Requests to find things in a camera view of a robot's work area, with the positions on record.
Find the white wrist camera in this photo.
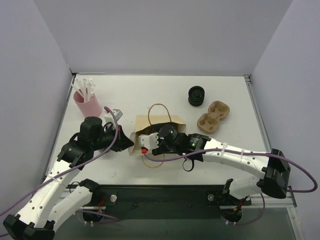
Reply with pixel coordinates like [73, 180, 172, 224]
[103, 108, 123, 125]
[138, 132, 159, 150]

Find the brown pulp cup carrier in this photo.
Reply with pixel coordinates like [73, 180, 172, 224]
[197, 100, 230, 134]

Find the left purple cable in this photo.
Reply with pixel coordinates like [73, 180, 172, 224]
[0, 106, 120, 226]

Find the white wrapped straws bundle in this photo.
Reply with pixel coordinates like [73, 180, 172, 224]
[71, 78, 96, 103]

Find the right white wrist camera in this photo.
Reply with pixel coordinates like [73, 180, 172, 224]
[138, 132, 159, 150]

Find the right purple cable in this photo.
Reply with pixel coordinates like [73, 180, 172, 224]
[143, 148, 317, 226]

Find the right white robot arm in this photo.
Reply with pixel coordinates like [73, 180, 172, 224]
[145, 124, 291, 204]

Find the black mounting base plate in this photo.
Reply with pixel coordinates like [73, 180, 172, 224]
[85, 184, 251, 220]

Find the stack of black lids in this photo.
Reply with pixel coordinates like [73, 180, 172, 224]
[188, 85, 205, 107]

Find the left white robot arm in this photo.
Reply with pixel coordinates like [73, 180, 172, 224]
[3, 116, 134, 240]

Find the purple cable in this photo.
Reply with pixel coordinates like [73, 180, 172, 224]
[143, 148, 317, 226]
[0, 106, 120, 226]

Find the brown paper takeout bag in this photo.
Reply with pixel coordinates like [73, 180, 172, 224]
[128, 103, 186, 169]

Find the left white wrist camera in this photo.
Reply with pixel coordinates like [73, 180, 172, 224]
[103, 108, 123, 125]

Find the pink straw holder cup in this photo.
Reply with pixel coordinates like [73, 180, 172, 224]
[73, 91, 102, 118]

